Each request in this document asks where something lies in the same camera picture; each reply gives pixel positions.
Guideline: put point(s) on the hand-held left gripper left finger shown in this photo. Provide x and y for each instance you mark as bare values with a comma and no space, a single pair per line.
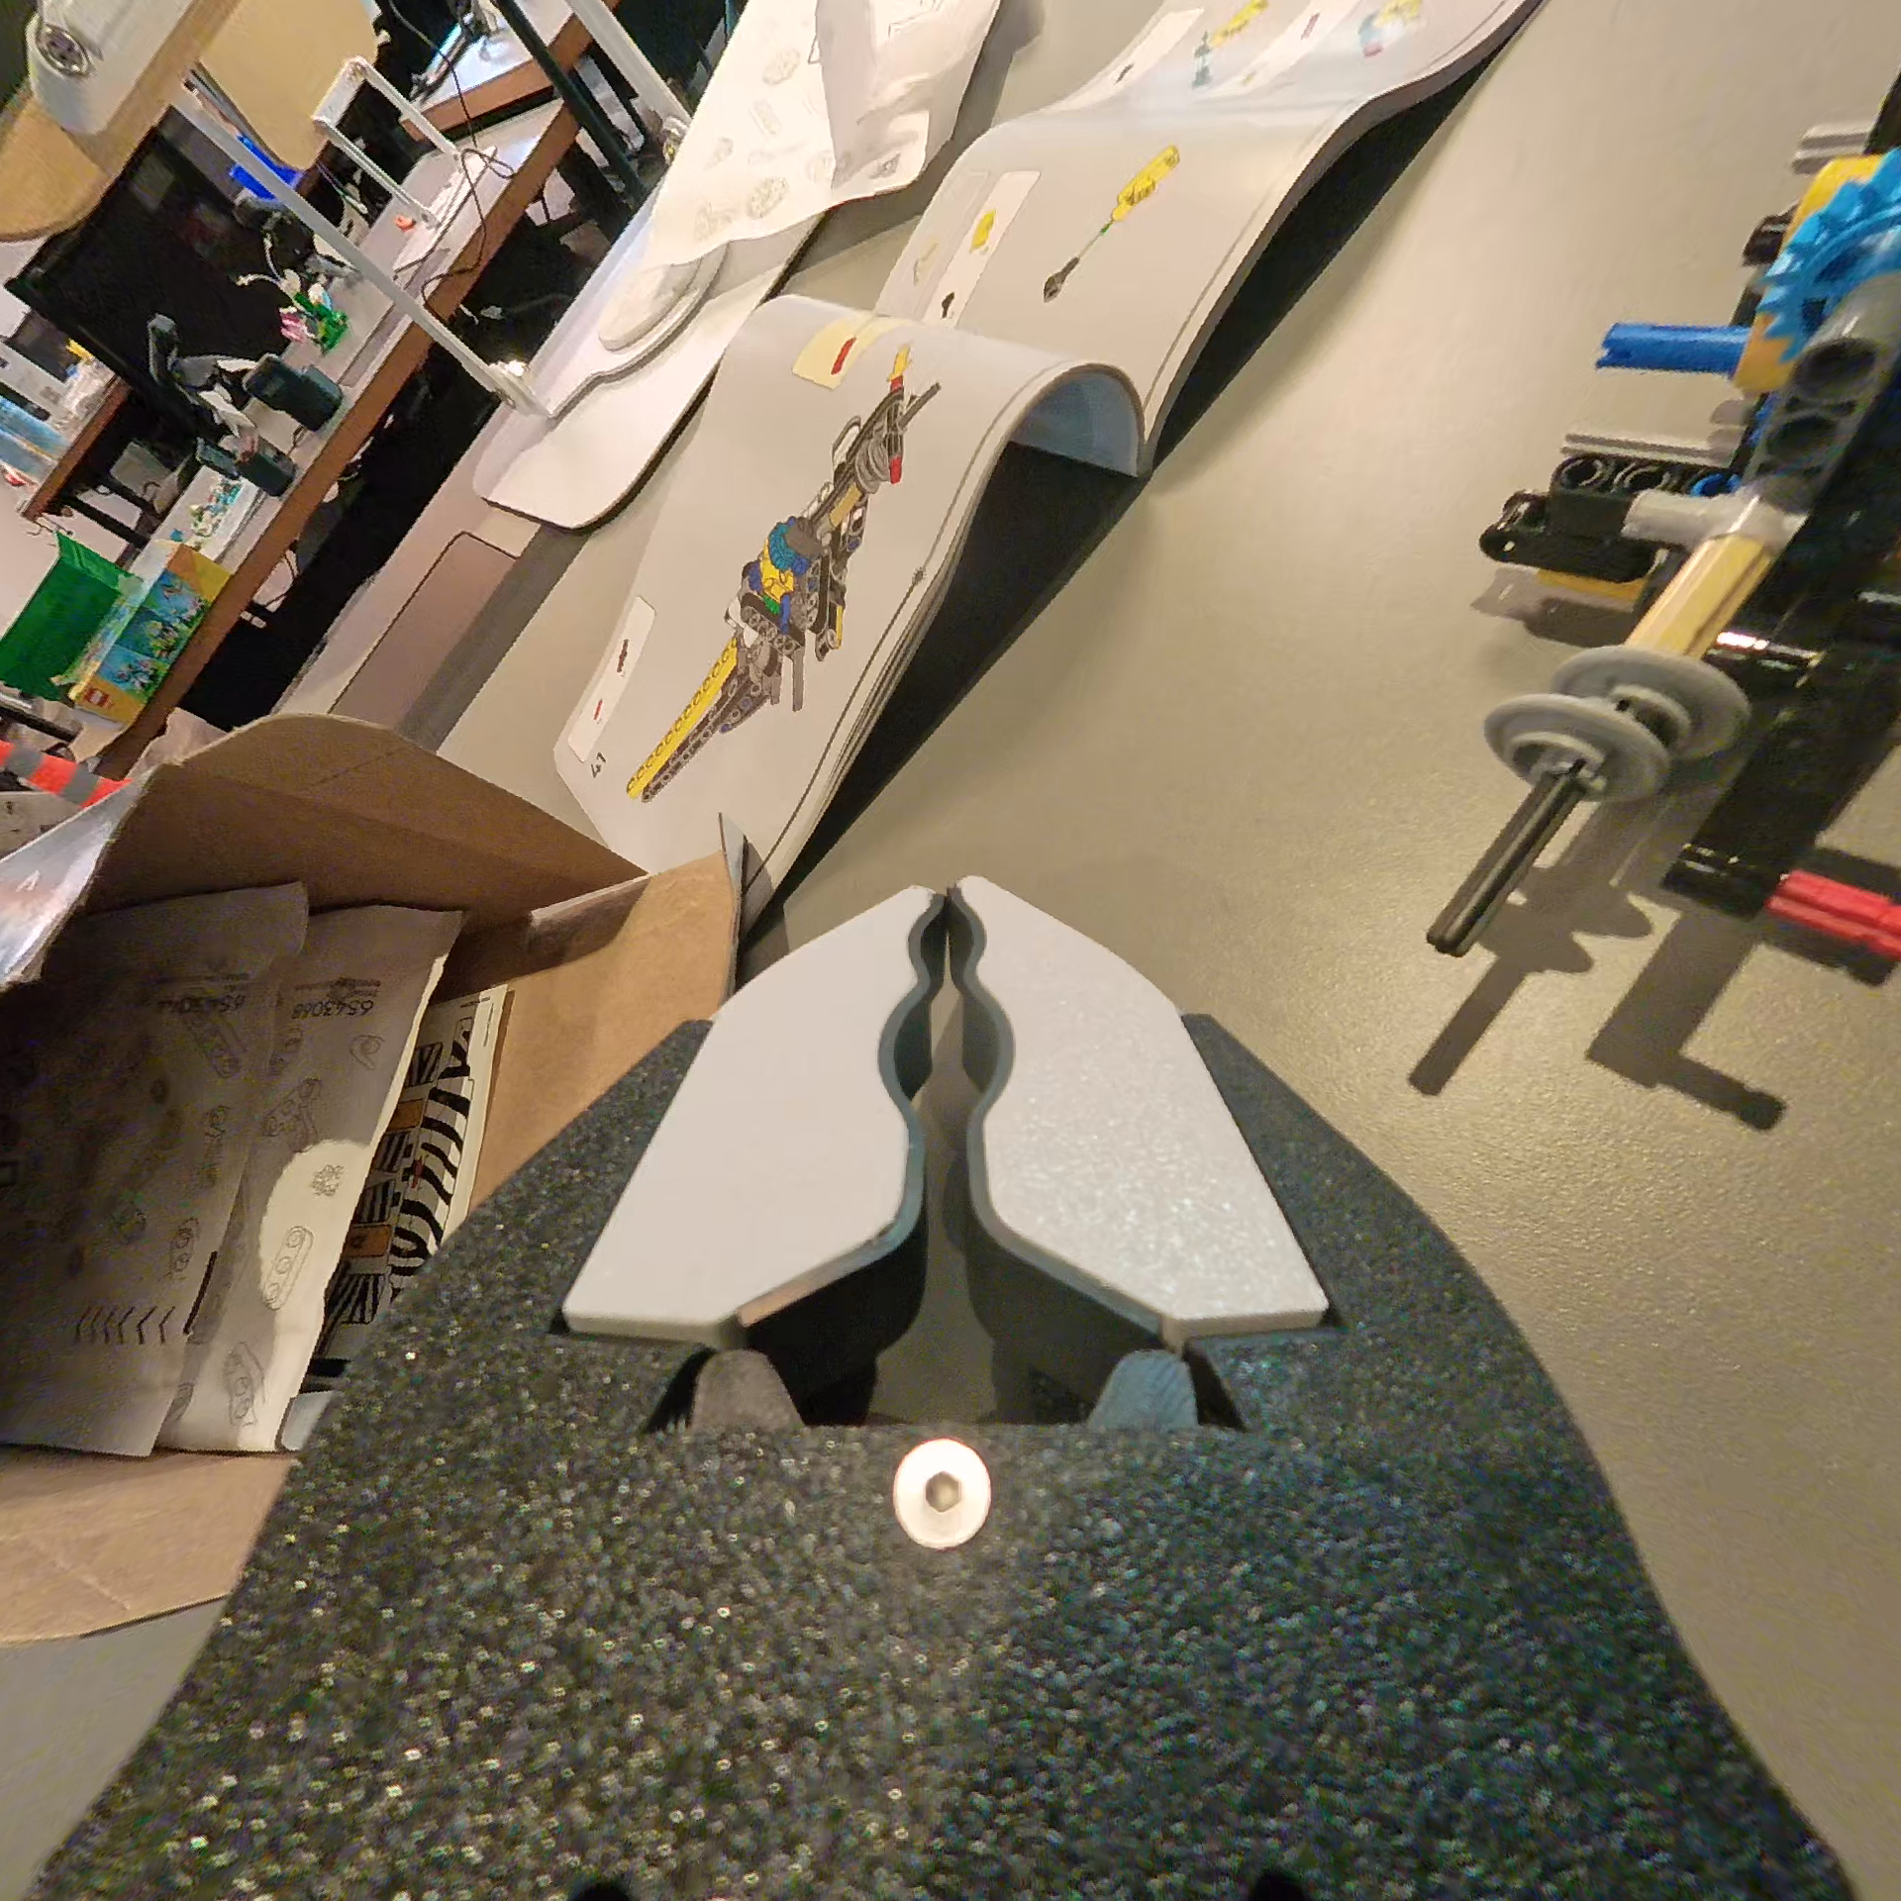
773,1143

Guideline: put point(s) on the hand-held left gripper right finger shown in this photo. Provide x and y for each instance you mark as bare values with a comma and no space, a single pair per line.
1130,1159

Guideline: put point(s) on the open lego instruction booklet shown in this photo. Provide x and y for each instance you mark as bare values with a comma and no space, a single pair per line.
833,489

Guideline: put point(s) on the colourful lego box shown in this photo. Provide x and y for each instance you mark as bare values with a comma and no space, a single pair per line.
172,632

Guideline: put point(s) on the partly built lego model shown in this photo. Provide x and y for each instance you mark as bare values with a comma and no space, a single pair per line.
1694,573

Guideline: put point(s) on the zebra striped sticker sheet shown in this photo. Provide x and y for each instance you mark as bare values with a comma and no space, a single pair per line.
431,1143

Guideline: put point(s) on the white printed paper bag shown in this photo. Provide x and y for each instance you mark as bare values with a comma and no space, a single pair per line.
698,178
104,1159
328,1129

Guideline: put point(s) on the brown cardboard box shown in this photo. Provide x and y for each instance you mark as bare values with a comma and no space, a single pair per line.
372,802

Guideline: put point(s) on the grey closed laptop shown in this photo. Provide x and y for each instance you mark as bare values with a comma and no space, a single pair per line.
447,624

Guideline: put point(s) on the red striped tape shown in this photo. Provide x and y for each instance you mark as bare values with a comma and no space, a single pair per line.
61,773

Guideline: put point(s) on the wooden edged desk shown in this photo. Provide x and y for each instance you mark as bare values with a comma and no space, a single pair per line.
358,400

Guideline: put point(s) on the green bag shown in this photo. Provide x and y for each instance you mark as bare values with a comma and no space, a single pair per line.
69,616

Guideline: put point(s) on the clear plastic bag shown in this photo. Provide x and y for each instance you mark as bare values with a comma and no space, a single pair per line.
906,89

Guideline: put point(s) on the black monitor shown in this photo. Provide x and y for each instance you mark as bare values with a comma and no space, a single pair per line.
150,252

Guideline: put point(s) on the white round lens device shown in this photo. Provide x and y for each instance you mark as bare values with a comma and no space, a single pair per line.
104,60

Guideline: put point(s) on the white metal frame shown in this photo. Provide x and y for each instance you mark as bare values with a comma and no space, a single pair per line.
387,281

